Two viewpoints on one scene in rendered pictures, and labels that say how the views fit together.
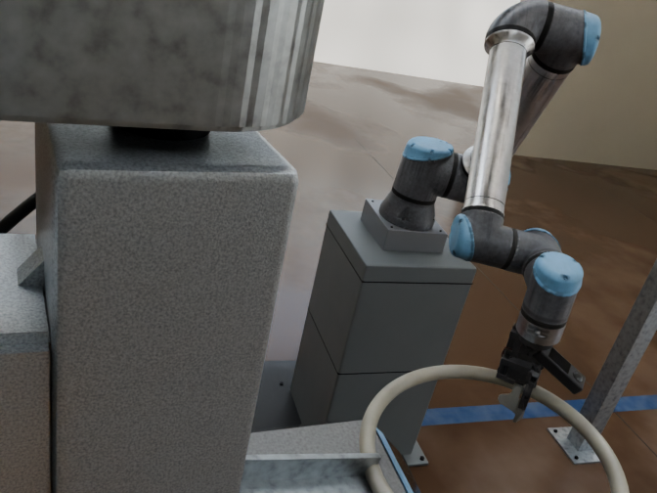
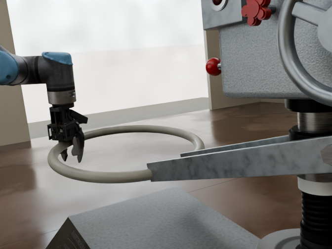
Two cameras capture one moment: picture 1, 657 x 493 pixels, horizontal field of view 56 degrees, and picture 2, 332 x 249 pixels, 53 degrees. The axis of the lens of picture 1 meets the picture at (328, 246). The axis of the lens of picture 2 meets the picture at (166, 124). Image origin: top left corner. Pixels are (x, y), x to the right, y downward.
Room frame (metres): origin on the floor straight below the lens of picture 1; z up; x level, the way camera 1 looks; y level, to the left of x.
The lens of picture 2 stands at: (0.80, 0.66, 1.16)
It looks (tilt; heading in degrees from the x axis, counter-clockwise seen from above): 10 degrees down; 268
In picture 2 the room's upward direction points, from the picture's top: 6 degrees counter-clockwise
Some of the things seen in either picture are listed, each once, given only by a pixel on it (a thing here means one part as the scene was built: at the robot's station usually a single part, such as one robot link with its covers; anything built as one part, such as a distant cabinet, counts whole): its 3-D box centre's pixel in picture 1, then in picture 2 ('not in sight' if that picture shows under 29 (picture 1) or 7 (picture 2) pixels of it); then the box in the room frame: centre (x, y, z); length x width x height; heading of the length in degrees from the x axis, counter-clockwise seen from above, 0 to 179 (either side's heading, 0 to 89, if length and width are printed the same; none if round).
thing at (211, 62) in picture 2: not in sight; (223, 65); (0.67, 0.10, 1.15); 0.08 x 0.03 x 0.03; 122
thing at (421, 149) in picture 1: (425, 167); not in sight; (1.92, -0.25, 1.11); 0.17 x 0.15 x 0.18; 92
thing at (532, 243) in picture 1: (535, 256); (21, 70); (1.19, -0.43, 1.20); 0.12 x 0.12 x 0.09; 2
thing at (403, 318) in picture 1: (372, 336); not in sight; (1.93, -0.23, 0.42); 0.50 x 0.50 x 0.85; 23
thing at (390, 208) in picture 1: (410, 203); not in sight; (1.93, -0.24, 0.98); 0.19 x 0.19 x 0.10
